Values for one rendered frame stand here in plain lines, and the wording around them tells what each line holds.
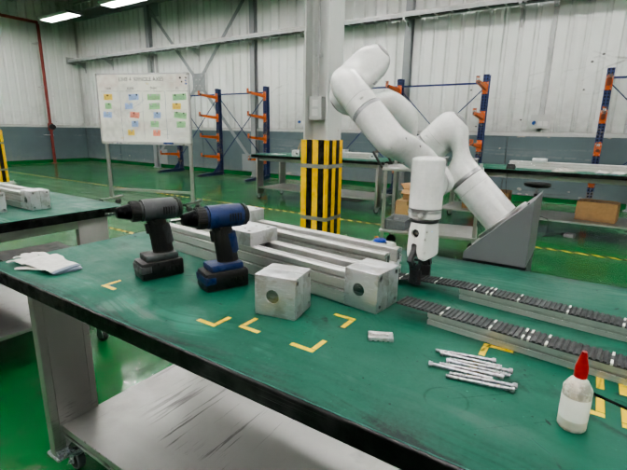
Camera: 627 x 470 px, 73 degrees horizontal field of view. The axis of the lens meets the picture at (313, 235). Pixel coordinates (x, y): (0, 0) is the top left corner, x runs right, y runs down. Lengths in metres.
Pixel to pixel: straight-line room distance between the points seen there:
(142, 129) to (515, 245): 6.02
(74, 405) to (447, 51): 8.46
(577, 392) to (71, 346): 1.43
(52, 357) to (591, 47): 8.35
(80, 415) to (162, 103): 5.39
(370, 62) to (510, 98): 7.48
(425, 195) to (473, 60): 7.93
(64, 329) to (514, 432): 1.34
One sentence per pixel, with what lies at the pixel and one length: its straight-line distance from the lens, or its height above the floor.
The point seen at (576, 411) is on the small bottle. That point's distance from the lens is 0.73.
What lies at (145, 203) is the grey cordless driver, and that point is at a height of 0.99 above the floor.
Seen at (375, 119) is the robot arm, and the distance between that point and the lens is 1.15.
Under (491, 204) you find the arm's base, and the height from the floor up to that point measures 0.96.
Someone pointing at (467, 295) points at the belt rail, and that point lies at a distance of 1.14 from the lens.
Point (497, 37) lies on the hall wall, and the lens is 8.91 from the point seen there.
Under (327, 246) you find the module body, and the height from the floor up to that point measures 0.85.
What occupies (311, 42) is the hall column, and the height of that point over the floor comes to 2.04.
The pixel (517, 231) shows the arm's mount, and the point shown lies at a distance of 1.46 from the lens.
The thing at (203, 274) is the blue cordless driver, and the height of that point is 0.83.
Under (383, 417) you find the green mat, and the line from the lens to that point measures 0.68.
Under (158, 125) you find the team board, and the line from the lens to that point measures 6.72.
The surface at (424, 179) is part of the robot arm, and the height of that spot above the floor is 1.07.
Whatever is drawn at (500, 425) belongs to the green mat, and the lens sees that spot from 0.72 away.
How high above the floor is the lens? 1.19
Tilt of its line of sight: 14 degrees down
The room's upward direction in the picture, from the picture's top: 1 degrees clockwise
